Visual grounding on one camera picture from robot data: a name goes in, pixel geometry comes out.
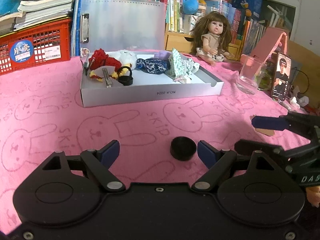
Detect black round lid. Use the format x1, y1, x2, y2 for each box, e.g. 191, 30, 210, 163
170, 137, 197, 161

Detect black hair tie loop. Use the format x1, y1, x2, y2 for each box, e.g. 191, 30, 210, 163
117, 65, 134, 86

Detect yellow red crochet strap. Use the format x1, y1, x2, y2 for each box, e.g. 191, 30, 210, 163
89, 62, 132, 82

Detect green floral fabric cap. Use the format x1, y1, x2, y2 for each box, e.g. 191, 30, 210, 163
165, 48, 200, 80

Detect red crochet flower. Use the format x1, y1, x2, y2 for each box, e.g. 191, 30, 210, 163
89, 49, 122, 70

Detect white fluffy plush toy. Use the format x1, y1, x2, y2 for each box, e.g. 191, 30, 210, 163
115, 50, 138, 70

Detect blue floral brocade pouch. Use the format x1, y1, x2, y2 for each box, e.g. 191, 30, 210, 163
136, 58, 170, 75

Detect purple fluffy plush toy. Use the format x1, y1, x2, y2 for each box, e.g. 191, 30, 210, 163
153, 50, 171, 60

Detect person right hand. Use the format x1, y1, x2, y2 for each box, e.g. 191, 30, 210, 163
306, 186, 320, 207

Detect brown cardboard piece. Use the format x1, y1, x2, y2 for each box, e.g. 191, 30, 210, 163
255, 128, 275, 137

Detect smartphone showing video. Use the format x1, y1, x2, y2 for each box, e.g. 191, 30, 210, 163
271, 53, 291, 101

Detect pink triangular stand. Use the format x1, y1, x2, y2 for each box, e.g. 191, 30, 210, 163
249, 27, 289, 63

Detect silver shallow box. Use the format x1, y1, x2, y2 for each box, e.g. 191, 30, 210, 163
80, 66, 224, 107

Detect black binder clip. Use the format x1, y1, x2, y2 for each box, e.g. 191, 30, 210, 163
83, 58, 89, 75

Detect row of upright books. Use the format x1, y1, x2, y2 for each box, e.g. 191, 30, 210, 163
71, 0, 268, 55

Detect brown haired baby doll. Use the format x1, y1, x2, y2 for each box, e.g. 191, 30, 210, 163
191, 11, 232, 66

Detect wooden drawer organizer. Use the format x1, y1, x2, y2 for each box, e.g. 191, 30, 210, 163
164, 29, 242, 61

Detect blue cardboard box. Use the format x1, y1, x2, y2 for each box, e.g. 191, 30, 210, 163
232, 0, 263, 21

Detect red plastic crate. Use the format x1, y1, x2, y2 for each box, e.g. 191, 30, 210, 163
1, 17, 72, 75

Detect translucent clipboard folder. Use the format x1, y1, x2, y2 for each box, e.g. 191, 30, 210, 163
77, 0, 166, 53

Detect blue plush ball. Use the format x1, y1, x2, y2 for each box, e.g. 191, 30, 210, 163
182, 0, 199, 15

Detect stack of books on crate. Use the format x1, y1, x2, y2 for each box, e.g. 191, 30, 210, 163
1, 0, 74, 35

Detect glass mug green handle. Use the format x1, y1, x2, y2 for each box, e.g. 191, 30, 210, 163
236, 54, 272, 95

